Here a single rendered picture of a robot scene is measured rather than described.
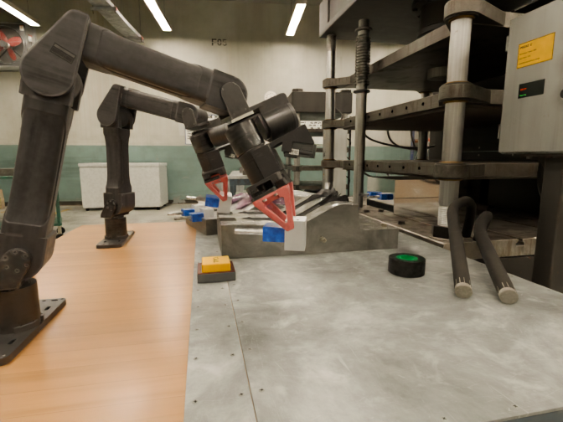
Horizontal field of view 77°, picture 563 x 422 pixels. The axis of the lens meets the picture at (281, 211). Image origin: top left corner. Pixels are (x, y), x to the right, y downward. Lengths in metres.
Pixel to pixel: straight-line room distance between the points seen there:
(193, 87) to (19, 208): 0.30
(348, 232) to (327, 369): 0.57
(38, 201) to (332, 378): 0.47
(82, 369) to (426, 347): 0.45
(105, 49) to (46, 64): 0.08
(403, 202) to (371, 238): 0.69
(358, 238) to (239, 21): 7.79
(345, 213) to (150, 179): 6.64
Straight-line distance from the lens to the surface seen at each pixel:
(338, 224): 0.97
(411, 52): 1.72
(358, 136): 1.94
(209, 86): 0.60
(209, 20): 8.58
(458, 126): 1.29
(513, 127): 1.28
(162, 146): 8.26
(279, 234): 0.62
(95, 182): 7.78
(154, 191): 7.46
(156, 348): 0.55
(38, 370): 0.57
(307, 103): 5.48
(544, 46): 1.26
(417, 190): 1.73
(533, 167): 1.59
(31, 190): 0.61
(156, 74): 0.61
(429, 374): 0.50
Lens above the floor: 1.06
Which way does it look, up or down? 9 degrees down
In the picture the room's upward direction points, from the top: straight up
